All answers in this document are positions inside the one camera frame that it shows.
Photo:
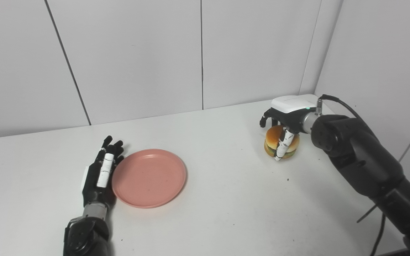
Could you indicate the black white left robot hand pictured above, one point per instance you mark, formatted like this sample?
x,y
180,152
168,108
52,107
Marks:
x,y
91,188

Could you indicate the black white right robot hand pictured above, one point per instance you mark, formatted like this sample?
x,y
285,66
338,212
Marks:
x,y
292,119

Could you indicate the toy hamburger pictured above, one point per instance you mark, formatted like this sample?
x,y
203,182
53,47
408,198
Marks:
x,y
272,137

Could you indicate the pink round plate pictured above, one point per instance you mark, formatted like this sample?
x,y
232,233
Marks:
x,y
149,178

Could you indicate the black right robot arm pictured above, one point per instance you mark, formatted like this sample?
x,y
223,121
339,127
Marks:
x,y
365,160

